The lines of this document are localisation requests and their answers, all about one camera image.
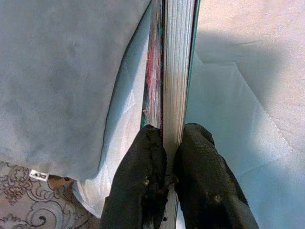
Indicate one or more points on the dark book with red cover art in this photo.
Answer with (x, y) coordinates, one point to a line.
(176, 71)

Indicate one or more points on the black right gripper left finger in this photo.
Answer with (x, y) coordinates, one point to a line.
(135, 190)

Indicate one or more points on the white quilted mattress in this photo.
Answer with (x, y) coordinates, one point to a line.
(238, 119)

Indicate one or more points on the grey pillow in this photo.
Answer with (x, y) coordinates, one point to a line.
(59, 71)

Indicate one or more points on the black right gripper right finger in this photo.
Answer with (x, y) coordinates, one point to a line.
(205, 186)

